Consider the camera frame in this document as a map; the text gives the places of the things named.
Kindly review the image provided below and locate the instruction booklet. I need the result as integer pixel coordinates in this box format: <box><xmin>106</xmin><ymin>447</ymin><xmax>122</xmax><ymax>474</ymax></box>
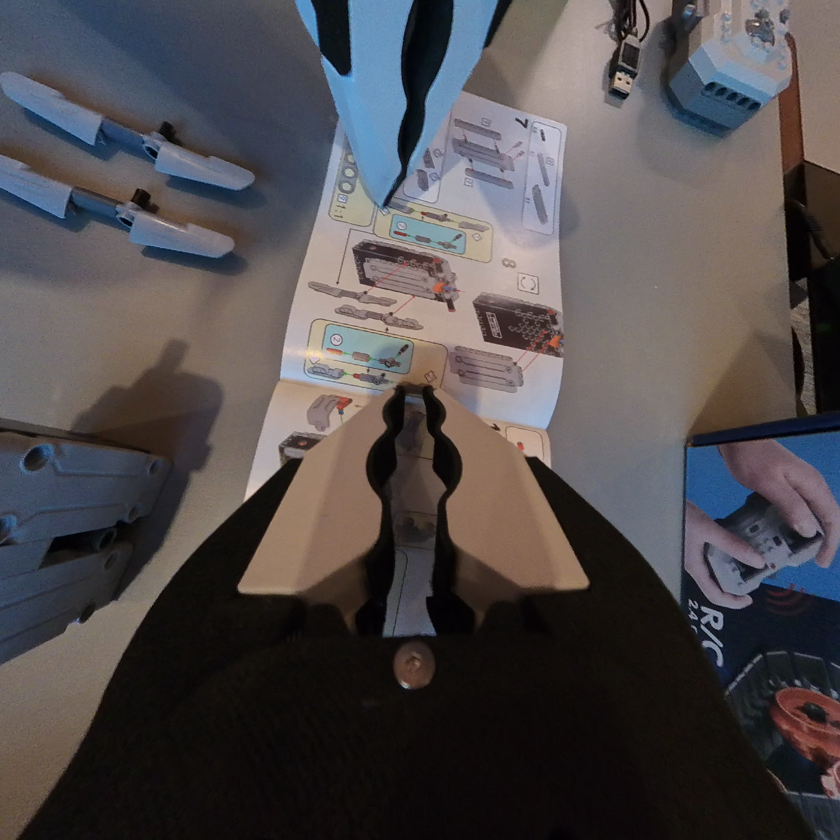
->
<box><xmin>244</xmin><ymin>92</ymin><xmax>568</xmax><ymax>636</ymax></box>

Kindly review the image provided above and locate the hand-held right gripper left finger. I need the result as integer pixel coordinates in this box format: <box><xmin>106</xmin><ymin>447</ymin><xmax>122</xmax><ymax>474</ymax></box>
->
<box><xmin>236</xmin><ymin>385</ymin><xmax>406</xmax><ymax>634</ymax></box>

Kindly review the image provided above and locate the grey desk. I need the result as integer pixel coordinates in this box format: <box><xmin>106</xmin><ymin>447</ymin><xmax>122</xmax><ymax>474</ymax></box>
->
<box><xmin>0</xmin><ymin>0</ymin><xmax>807</xmax><ymax>840</ymax></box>

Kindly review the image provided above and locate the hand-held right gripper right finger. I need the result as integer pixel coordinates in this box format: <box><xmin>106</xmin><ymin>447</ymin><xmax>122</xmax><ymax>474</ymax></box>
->
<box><xmin>422</xmin><ymin>385</ymin><xmax>590</xmax><ymax>636</ymax></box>

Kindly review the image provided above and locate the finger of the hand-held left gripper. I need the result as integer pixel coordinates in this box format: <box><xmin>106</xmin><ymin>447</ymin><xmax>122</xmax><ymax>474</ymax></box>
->
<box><xmin>392</xmin><ymin>0</ymin><xmax>514</xmax><ymax>201</ymax></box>
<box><xmin>294</xmin><ymin>0</ymin><xmax>416</xmax><ymax>211</ymax></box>

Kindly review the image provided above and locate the blue robot kit box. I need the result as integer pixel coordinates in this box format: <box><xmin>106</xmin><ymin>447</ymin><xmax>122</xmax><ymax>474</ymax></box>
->
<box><xmin>682</xmin><ymin>412</ymin><xmax>840</xmax><ymax>840</ymax></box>

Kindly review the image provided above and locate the grey remote controller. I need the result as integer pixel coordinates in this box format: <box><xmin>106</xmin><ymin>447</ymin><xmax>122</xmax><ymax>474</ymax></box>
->
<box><xmin>666</xmin><ymin>0</ymin><xmax>796</xmax><ymax>137</ymax></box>

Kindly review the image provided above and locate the black brick motor assembly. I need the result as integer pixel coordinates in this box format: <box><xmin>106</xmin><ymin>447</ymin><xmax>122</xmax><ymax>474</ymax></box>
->
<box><xmin>0</xmin><ymin>420</ymin><xmax>173</xmax><ymax>665</ymax></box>

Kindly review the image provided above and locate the black USB cable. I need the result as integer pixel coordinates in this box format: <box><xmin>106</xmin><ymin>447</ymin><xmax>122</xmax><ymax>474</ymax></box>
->
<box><xmin>607</xmin><ymin>0</ymin><xmax>652</xmax><ymax>101</ymax></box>

